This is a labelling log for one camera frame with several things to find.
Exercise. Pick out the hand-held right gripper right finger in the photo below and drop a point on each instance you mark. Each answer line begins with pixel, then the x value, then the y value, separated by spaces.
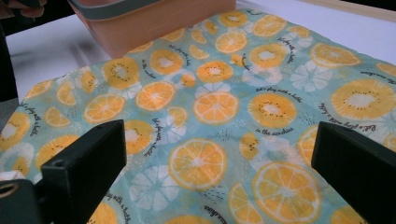
pixel 358 168

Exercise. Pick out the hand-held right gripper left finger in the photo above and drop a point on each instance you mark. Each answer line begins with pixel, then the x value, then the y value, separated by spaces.
pixel 84 168

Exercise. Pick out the fruit print teal cloth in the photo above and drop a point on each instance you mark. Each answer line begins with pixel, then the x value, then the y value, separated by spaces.
pixel 218 124

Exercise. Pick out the orange plastic basin grey rim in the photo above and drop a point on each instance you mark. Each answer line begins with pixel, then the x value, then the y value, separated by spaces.
pixel 149 28

